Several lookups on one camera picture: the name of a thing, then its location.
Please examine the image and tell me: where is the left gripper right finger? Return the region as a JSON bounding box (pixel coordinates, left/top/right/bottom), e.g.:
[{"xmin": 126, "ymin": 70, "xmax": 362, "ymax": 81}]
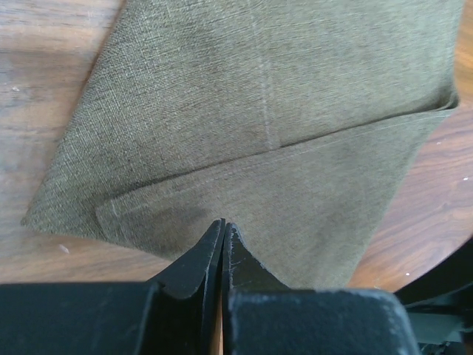
[{"xmin": 222, "ymin": 223, "xmax": 420, "ymax": 354}]

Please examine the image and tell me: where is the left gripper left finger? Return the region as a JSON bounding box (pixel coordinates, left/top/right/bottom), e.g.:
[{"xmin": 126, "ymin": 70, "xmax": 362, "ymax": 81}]
[{"xmin": 1, "ymin": 220, "xmax": 225, "ymax": 354}]

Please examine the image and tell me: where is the brown cloth napkin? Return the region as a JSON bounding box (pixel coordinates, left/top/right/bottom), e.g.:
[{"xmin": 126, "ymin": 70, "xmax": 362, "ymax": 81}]
[{"xmin": 24, "ymin": 1, "xmax": 463, "ymax": 288}]

